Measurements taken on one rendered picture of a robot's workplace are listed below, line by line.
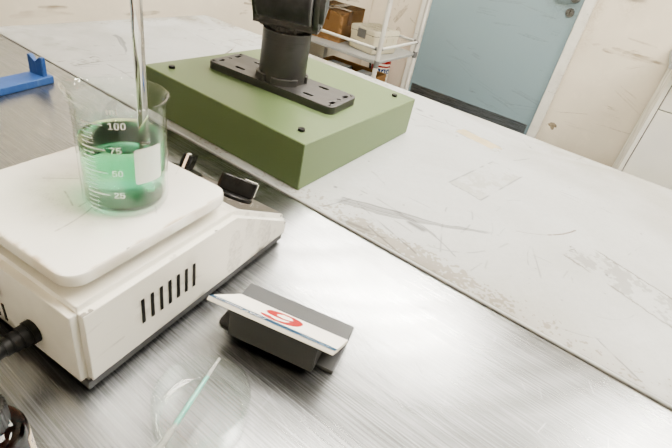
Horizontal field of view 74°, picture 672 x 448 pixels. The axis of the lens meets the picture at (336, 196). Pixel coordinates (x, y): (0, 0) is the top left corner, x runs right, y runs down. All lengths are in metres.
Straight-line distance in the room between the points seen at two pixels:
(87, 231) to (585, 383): 0.36
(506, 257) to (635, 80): 2.65
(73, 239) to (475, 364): 0.28
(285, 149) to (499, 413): 0.32
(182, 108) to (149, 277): 0.35
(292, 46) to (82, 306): 0.41
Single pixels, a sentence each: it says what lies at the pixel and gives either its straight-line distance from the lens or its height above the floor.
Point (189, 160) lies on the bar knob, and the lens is 0.40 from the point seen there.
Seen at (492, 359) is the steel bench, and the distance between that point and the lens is 0.38.
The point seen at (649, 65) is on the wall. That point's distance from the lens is 3.09.
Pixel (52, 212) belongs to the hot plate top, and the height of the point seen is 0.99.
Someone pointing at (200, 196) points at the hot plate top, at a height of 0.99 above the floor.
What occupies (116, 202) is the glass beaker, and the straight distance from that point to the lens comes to 0.29.
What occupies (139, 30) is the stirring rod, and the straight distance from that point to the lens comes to 0.26.
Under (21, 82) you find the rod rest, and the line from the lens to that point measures 0.73.
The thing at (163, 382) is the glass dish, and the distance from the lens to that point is 0.30.
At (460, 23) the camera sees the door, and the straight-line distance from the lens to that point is 3.25.
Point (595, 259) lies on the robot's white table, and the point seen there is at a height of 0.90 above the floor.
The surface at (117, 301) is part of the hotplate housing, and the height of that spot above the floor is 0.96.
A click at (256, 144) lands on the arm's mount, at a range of 0.52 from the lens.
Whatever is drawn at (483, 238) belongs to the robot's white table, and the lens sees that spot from 0.51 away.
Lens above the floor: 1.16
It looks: 31 degrees down
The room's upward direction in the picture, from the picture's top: 12 degrees clockwise
